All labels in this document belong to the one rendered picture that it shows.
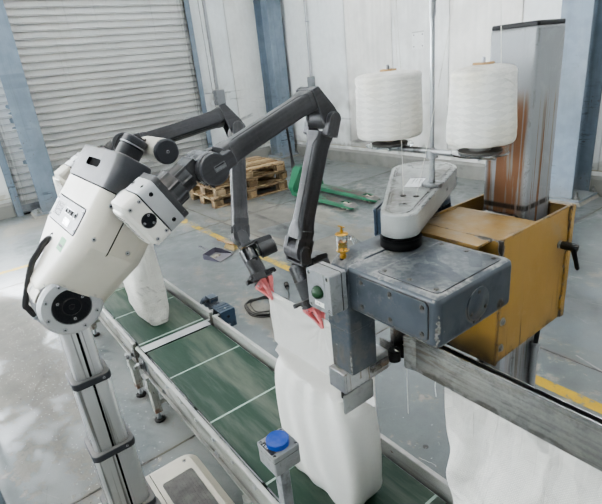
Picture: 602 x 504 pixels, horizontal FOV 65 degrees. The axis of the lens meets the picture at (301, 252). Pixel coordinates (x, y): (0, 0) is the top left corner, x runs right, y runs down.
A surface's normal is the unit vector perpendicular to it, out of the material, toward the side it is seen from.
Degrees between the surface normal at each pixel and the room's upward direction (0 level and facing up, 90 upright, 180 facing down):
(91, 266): 115
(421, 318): 90
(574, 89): 90
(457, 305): 90
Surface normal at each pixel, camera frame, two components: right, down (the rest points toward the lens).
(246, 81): 0.61, 0.24
